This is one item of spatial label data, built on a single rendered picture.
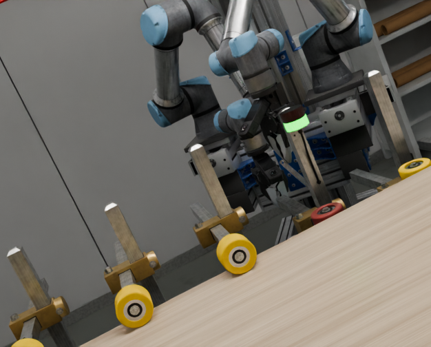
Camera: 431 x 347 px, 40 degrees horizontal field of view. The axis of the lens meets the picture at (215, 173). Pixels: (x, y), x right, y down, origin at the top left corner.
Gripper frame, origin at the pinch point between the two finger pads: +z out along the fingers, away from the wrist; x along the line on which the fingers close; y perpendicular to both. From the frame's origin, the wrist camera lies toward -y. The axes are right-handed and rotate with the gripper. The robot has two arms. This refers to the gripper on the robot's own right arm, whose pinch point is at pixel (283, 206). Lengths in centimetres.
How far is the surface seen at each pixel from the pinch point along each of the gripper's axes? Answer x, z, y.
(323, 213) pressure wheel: 1.1, -8.2, -42.8
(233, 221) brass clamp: 20.2, -12.8, -30.8
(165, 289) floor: 50, 84, 205
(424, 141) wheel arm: -49.0, 0.3, -4.2
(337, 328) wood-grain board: 20, -8, -90
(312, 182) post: -2.9, -12.5, -30.0
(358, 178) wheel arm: -23.6, 0.8, -6.2
